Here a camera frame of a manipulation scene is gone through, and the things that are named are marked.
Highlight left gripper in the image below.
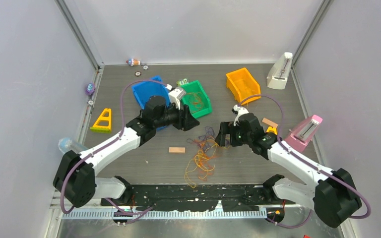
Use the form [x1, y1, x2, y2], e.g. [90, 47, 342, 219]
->
[154, 100, 199, 131]

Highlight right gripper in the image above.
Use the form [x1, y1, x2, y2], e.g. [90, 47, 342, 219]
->
[215, 121, 252, 147]

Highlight yellow cable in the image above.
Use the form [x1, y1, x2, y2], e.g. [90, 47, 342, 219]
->
[184, 139, 231, 189]

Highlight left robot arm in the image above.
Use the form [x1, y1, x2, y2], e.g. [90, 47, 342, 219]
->
[53, 96, 200, 208]

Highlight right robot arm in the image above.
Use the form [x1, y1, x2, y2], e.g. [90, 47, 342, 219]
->
[215, 113, 363, 228]

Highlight green plastic bin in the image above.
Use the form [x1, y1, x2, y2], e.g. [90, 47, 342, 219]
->
[182, 81, 213, 119]

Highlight green gear toy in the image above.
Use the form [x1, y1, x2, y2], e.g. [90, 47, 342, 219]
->
[176, 78, 189, 87]

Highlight yellow triangular toy right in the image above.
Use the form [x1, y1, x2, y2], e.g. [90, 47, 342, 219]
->
[266, 126, 278, 135]

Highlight yellow triangular toy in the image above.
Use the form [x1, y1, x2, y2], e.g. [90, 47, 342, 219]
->
[90, 108, 112, 133]
[266, 126, 278, 135]

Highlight orange plastic bin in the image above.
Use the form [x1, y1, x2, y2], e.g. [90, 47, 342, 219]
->
[226, 67, 261, 103]

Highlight small wooden block right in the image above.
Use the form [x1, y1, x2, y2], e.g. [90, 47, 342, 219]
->
[262, 118, 278, 128]

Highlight blue plastic bin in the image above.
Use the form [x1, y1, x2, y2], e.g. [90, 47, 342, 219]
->
[131, 81, 170, 110]

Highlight white metronome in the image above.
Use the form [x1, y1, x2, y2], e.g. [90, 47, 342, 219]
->
[267, 52, 293, 90]

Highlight pink metronome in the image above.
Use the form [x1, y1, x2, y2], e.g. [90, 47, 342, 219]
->
[284, 115, 323, 152]

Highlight small toy figurine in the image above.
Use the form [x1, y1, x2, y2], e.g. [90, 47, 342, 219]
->
[126, 58, 141, 66]

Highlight yellow triangular toy left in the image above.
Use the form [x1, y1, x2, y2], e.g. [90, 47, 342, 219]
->
[90, 108, 112, 133]

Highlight purple round toy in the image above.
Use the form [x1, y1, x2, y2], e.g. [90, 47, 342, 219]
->
[85, 83, 96, 96]

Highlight clear blue plastic container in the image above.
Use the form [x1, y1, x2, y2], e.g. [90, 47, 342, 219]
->
[58, 137, 88, 154]

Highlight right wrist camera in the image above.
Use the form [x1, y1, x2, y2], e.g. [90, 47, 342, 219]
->
[232, 105, 249, 126]

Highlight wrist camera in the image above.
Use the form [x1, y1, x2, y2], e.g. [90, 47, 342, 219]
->
[232, 105, 249, 126]
[168, 87, 186, 110]

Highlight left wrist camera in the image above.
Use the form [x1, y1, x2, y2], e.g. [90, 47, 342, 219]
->
[168, 87, 186, 110]

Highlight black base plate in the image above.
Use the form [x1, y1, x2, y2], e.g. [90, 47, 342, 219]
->
[113, 184, 283, 212]

